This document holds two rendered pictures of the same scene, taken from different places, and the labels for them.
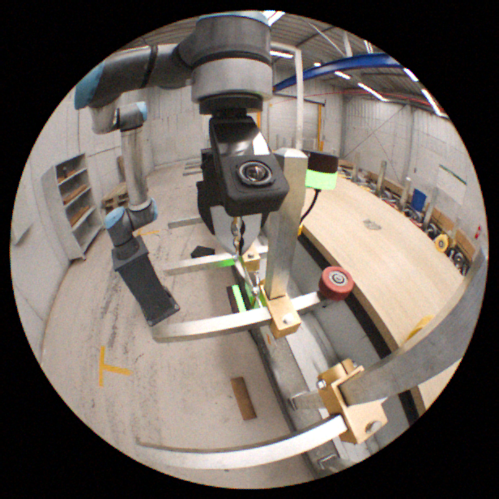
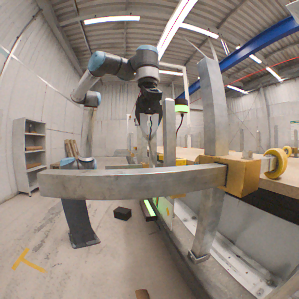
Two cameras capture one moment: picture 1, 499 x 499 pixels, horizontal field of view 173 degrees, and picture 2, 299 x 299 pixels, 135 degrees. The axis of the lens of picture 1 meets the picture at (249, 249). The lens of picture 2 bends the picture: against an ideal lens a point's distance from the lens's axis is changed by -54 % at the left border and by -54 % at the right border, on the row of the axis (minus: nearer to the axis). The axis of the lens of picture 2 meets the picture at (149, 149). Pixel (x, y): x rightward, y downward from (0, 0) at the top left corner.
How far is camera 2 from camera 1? 0.30 m
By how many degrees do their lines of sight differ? 36
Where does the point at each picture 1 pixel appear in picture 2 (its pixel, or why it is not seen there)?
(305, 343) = not seen: hidden behind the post
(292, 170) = (168, 104)
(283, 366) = (181, 235)
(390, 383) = (208, 108)
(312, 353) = not seen: hidden behind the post
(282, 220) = (167, 124)
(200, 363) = (110, 278)
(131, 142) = (90, 114)
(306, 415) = (208, 268)
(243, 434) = not seen: outside the picture
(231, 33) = (147, 57)
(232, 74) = (148, 71)
